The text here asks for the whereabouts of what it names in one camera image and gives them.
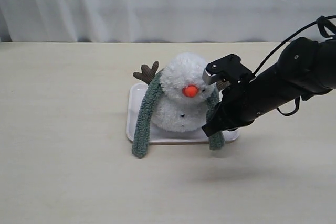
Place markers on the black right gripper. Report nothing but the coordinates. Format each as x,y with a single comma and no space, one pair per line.
242,99

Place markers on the white plush snowman toy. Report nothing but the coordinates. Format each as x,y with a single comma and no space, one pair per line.
182,63

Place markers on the green knitted scarf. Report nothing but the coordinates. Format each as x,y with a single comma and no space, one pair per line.
174,103

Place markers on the white plastic tray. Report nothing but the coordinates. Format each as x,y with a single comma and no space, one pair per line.
157,135

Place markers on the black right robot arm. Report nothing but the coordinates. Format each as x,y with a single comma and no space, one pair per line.
305,68

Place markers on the white backdrop curtain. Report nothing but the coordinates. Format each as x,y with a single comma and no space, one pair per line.
157,20

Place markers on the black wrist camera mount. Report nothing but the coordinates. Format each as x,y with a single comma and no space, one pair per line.
218,120

